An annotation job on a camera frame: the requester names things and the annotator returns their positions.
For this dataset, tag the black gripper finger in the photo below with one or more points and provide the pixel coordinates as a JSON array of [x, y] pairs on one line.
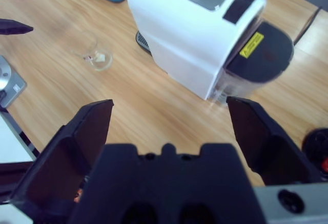
[[66, 154], [14, 27], [266, 147]]

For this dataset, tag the clear drinking glass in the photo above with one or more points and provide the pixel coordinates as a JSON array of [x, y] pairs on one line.
[[98, 58]]

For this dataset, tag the white capsule coffee machine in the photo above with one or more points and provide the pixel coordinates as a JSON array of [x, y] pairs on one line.
[[189, 37]]

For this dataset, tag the black capsule holder with rods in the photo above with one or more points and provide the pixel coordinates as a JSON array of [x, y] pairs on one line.
[[316, 142]]

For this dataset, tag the arm grey base plate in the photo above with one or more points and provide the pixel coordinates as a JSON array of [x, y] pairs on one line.
[[12, 83]]

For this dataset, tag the white mount block dark post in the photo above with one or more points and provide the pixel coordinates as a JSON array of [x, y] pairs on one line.
[[12, 137]]

